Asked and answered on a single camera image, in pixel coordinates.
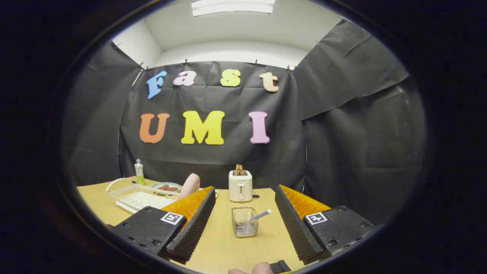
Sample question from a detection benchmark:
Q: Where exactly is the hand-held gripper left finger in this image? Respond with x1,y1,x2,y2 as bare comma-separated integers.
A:
108,186,216,265

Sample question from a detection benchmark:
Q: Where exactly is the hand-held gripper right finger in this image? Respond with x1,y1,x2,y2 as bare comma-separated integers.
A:
275,185,377,266

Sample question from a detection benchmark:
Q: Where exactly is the blue checked handle spoon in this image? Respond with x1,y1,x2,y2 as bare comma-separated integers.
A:
249,209,272,222

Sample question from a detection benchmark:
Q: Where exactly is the pink plate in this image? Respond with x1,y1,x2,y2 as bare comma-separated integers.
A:
178,174,201,200

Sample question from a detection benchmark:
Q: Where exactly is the metal wire basket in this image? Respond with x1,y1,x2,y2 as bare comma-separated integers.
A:
231,207,259,238

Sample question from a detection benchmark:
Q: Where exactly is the white wire dish rack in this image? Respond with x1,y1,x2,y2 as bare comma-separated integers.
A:
106,178,219,213

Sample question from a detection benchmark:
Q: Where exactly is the pale green plate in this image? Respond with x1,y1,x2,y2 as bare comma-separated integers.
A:
151,182,182,196

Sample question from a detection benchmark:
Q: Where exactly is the cream white toaster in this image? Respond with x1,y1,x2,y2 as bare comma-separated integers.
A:
228,170,253,202

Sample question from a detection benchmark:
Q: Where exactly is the black backdrop cloth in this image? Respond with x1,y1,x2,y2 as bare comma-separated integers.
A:
63,19,427,225

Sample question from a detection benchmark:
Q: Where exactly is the green liquid squeeze bottle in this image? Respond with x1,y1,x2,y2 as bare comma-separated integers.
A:
135,159,146,186

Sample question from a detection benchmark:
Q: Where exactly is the ceiling light panel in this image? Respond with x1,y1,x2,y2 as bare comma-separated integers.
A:
191,0,275,17

